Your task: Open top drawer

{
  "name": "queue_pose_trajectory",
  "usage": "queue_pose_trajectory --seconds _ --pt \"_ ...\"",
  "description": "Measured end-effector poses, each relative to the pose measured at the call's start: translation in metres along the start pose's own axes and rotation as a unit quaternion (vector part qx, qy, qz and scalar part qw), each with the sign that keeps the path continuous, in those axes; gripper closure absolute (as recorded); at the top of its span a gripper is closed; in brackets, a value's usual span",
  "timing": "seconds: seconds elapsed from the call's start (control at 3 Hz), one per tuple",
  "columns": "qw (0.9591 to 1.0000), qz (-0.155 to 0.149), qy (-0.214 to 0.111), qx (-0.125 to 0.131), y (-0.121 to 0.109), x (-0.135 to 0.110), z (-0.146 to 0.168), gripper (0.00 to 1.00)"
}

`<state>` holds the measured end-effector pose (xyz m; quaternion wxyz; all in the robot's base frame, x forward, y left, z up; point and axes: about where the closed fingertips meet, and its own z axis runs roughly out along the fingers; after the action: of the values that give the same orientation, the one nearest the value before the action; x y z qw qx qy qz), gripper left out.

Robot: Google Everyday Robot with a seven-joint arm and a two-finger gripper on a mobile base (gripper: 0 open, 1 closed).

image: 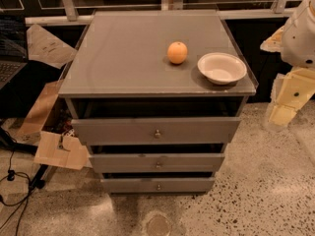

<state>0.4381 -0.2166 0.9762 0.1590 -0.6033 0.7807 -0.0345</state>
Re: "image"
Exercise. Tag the orange fruit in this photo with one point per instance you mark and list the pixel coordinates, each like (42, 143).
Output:
(177, 52)

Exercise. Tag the grey bottom drawer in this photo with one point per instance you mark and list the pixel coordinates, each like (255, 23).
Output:
(158, 185)

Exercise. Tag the grey drawer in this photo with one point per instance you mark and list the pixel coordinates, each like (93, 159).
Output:
(155, 131)
(158, 185)
(157, 162)

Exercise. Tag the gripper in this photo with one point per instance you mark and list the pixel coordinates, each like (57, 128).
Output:
(299, 40)

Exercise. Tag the brown paper sheet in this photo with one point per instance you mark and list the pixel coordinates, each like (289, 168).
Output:
(45, 47)

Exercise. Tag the grey middle drawer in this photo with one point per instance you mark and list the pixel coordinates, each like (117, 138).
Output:
(157, 162)

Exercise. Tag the grey top drawer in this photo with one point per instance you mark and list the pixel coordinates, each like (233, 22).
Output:
(155, 131)

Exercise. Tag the metal window rail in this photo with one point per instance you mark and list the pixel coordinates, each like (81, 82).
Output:
(81, 12)

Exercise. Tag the grey drawer cabinet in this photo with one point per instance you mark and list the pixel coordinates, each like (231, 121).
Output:
(122, 71)

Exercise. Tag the black laptop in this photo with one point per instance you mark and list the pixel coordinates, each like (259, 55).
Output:
(13, 47)

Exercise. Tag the brown cardboard box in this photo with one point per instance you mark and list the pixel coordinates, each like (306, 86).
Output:
(56, 146)

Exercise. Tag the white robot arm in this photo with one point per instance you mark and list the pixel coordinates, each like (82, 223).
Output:
(295, 41)

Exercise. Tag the white bowl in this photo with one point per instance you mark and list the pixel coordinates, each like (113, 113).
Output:
(222, 68)

